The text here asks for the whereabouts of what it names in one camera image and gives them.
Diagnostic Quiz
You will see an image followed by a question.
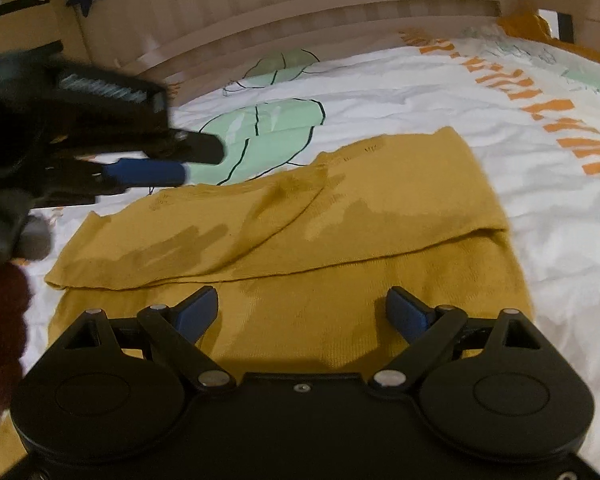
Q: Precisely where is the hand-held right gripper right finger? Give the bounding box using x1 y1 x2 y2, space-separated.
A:
369 287 548 393

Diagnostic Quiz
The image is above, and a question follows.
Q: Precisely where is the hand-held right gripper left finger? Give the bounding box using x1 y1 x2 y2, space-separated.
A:
55 286 237 393

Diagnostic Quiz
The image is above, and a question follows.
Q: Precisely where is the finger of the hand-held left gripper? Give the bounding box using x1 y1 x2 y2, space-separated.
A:
50 157 187 198
147 130 228 165

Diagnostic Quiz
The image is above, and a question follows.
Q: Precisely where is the mustard yellow knit sweater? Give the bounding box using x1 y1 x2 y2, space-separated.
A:
0 126 535 467

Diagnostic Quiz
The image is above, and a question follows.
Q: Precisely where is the person's left forearm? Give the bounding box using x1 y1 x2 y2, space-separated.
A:
0 260 33 443

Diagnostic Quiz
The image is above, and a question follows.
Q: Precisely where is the person's left hand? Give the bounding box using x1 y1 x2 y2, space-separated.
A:
0 215 51 276

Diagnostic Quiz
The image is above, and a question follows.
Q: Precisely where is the white printed duvet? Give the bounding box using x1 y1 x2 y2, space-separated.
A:
0 25 600 471

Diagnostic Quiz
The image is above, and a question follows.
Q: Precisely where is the yellow fitted sheet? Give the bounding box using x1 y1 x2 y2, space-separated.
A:
497 12 600 73

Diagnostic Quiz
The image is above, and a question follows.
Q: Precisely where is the wooden bed frame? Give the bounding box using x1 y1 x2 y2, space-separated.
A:
0 0 600 111

